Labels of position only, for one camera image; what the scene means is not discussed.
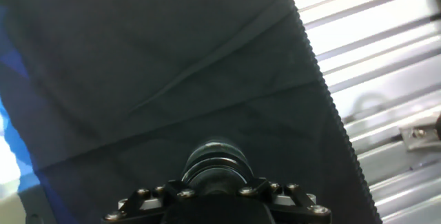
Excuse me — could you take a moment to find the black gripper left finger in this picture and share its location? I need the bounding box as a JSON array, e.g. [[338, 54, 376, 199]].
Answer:
[[102, 179, 199, 224]]

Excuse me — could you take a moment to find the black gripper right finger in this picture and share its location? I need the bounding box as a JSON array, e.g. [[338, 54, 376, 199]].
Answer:
[[239, 177, 332, 224]]

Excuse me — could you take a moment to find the clear glass jar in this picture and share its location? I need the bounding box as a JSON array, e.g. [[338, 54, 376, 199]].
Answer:
[[187, 139, 247, 163]]

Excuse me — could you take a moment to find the black cloth with blue print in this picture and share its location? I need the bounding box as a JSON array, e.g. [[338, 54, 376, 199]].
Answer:
[[0, 0, 383, 224]]

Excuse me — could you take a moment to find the aluminium camera bracket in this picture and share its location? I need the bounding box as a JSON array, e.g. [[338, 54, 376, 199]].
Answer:
[[399, 113, 441, 152]]

